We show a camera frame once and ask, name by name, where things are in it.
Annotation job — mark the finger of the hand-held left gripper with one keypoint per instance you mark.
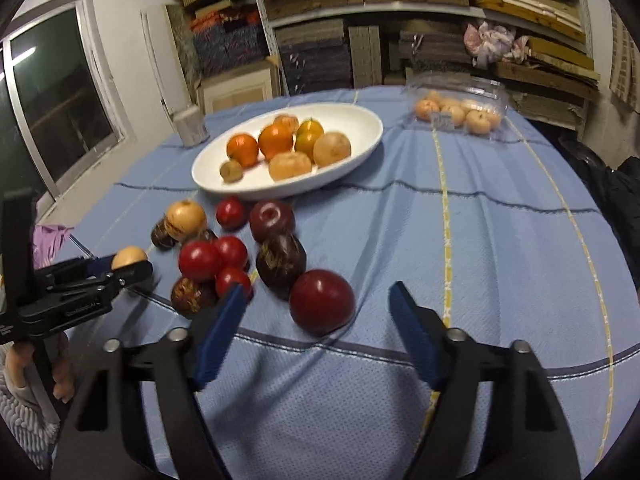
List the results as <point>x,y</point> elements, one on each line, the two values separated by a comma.
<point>135,271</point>
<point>102,263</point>

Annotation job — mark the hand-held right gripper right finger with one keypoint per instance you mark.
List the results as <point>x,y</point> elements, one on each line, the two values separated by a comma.
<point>415,335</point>

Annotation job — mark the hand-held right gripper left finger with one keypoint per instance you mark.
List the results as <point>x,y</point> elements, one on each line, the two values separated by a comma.
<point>220,340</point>

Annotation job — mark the tan potato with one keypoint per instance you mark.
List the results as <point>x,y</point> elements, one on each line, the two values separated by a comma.
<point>186,220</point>
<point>331,149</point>
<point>129,256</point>

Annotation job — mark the dark brown mangosteen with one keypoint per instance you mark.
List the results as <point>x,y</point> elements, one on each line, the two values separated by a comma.
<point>207,235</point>
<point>161,236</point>
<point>192,296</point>

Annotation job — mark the red tomato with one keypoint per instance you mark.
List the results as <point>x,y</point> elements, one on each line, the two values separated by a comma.
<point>233,251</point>
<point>231,212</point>
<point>200,260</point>
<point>232,280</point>

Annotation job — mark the large dark red plum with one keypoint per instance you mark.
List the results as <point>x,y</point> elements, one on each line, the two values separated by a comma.
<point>322,302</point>

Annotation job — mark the dark purple mangosteen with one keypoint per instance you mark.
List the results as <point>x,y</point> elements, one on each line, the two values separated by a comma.
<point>281,262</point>

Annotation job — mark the small dark red plum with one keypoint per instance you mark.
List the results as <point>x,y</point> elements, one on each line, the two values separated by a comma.
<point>271,220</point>

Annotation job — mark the small brown kiwi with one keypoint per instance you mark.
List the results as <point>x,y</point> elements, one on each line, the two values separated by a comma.
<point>231,171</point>

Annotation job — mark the orange mandarin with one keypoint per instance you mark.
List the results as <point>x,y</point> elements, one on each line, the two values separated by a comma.
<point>242,150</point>
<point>275,141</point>

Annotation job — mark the speckled orange persimmon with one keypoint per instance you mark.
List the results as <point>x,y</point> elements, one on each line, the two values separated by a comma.
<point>286,121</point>

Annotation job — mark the white oval plate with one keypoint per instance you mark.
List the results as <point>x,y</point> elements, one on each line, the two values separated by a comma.
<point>357,125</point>

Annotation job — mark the yellow orange citrus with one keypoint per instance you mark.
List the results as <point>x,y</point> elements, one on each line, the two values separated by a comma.
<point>307,137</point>

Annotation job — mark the person's left forearm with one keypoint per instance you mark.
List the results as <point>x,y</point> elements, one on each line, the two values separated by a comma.
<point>22,420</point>

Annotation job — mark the person's left hand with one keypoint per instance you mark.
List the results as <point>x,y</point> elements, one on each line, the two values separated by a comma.
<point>62,370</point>

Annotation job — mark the purple pink cloth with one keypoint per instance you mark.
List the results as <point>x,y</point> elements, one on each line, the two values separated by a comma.
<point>50,240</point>

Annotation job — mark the blue striped tablecloth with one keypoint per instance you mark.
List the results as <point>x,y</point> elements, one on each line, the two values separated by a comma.
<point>500,260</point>

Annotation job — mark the grey tin can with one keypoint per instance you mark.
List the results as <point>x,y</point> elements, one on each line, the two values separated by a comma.
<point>191,127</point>

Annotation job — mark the white framed window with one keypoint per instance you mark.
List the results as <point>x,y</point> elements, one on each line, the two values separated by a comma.
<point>60,90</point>

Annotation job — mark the beige framed box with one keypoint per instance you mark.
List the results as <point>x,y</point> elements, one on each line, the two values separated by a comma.
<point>235,90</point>

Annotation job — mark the cluster of small pale persimmons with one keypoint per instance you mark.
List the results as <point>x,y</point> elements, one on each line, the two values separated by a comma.
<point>479,121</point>

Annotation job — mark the grey marbled board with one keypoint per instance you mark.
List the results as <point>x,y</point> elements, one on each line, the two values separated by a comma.
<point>182,50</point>

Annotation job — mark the stack of blue red boxes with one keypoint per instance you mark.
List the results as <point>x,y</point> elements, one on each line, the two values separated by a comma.
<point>225,47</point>

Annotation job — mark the black bag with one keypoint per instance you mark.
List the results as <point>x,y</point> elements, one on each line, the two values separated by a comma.
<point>620,195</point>

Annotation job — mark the clear plastic clamshell box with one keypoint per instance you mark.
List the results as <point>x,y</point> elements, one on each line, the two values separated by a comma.
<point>480,90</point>

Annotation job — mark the stack of dark grey boxes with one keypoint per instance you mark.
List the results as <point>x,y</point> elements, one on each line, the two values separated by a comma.
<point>315,60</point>

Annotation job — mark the brown studded upright box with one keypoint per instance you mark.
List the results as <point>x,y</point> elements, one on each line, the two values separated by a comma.
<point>365,55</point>

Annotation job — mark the stack of dark brown boxes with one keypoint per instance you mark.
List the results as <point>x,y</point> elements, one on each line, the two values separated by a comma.
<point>435,50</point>

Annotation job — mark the stack of brown flat boxes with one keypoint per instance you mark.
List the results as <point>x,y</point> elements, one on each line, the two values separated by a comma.
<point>550,70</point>

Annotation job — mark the pink floral cloth bundle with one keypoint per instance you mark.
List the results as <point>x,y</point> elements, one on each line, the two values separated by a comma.
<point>490,40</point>

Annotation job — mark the white metal shelf rack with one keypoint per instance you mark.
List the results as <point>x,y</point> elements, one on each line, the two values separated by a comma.
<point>350,9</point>

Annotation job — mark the stack of yellow flat boxes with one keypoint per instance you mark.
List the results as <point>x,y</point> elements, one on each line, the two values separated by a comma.
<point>530,10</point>

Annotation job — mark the beige patterned hanging fabric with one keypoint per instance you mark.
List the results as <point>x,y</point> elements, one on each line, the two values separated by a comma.
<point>625,60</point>

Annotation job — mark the white wall trunking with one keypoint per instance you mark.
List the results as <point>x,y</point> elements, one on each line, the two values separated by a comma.
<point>155,60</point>

